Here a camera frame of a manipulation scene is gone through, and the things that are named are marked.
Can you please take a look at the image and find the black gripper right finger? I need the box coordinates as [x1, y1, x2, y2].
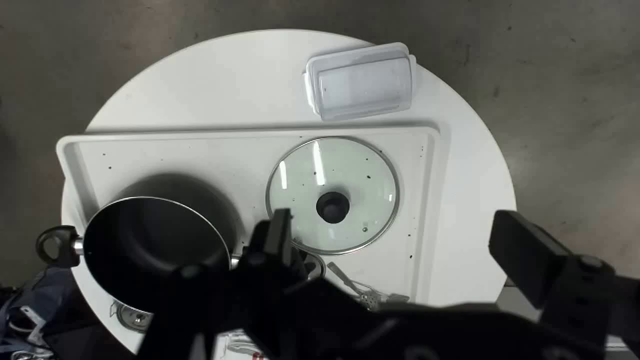
[489, 211, 579, 309]

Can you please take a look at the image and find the round white table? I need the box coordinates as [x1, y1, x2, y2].
[61, 26, 519, 356]

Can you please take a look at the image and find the clear plastic container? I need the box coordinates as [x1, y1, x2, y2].
[304, 42, 417, 123]

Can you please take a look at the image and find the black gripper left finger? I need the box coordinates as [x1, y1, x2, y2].
[248, 208, 294, 266]

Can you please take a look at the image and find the metal spoon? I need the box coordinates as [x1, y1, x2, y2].
[326, 262, 409, 311]

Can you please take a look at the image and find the black pot with handle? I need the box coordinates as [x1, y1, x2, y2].
[37, 197, 231, 313]

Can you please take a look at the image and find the white plastic tray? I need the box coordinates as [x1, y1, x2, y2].
[57, 123, 438, 300]

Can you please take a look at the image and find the glass pot lid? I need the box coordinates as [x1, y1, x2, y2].
[267, 137, 401, 257]

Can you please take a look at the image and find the white folded cloth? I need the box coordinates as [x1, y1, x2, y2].
[215, 333, 267, 360]

